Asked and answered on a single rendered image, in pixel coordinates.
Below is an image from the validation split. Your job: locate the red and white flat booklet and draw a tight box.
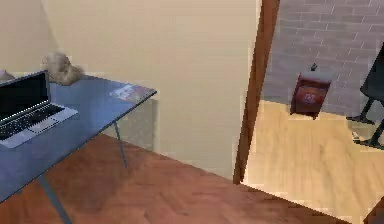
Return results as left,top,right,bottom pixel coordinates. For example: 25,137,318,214
109,84,150,102

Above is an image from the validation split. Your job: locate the blue table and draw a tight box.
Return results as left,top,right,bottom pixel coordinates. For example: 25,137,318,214
0,73,158,224

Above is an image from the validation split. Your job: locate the dark red bedside cabinet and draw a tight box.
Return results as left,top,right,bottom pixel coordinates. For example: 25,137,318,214
289,69,334,120

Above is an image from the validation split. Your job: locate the silver laptop with black screen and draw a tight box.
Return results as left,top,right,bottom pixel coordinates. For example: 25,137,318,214
0,69,79,150

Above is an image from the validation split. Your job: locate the dark brown furniture corner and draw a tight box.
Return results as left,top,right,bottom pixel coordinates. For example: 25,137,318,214
363,195,384,224

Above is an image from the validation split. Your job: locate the brown wooden door frame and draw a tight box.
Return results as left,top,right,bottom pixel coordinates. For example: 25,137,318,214
232,0,281,185

